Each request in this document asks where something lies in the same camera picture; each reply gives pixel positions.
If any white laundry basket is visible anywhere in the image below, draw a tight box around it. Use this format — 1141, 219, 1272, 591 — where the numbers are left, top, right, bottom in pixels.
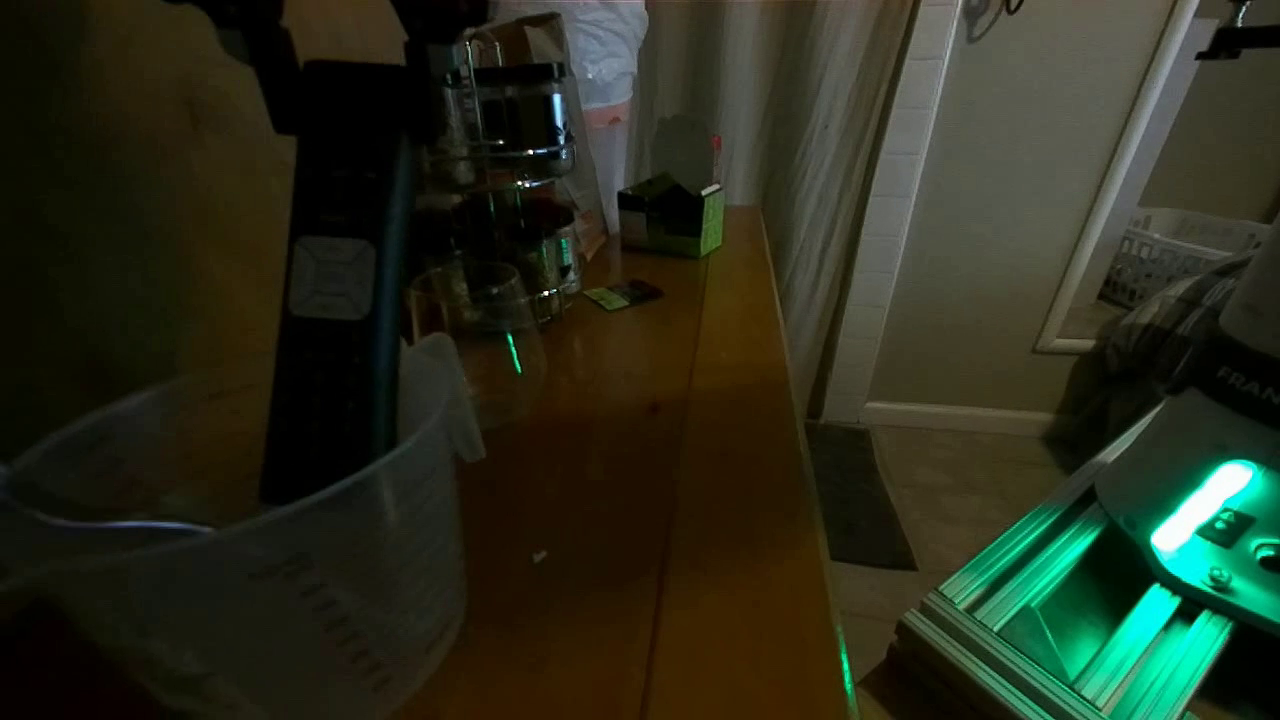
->
1094, 204, 1272, 318

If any small green card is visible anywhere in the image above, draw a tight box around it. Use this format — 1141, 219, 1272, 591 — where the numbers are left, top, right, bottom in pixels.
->
579, 271, 666, 318

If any aluminium profile mounting frame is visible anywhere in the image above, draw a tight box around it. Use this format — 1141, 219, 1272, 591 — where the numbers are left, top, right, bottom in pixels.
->
888, 397, 1280, 720

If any glass jars cluster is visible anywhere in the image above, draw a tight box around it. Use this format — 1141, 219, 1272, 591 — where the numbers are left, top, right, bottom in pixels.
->
410, 56, 592, 331

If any dark floor mat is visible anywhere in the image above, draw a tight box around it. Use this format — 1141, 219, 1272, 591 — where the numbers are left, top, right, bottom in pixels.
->
804, 421, 918, 577

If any white door frame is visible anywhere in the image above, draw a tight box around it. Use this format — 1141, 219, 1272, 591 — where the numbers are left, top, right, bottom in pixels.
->
815, 0, 967, 434

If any green cardboard box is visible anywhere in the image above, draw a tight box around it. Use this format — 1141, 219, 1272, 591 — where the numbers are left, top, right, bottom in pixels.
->
610, 168, 730, 262

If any round clear glass jar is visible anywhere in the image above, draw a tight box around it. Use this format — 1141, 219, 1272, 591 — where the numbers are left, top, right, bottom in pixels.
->
444, 256, 553, 434

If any dark clothes pile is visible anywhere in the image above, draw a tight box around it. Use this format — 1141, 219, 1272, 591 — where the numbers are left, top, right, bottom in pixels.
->
1044, 256, 1261, 473

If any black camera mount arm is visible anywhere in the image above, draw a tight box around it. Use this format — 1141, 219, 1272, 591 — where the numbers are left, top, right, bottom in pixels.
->
1192, 0, 1280, 66

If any wooden dresser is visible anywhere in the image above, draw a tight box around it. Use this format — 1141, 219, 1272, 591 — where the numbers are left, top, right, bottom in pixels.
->
396, 197, 864, 720

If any black remote control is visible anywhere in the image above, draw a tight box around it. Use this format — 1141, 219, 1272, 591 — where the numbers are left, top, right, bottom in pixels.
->
257, 56, 420, 511

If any white bin with bag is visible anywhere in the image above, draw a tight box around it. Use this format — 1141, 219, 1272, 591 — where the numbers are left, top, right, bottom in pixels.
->
556, 0, 657, 234

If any clear plastic measuring jug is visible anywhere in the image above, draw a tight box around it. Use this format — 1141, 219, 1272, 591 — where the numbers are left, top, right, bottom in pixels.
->
0, 327, 490, 720

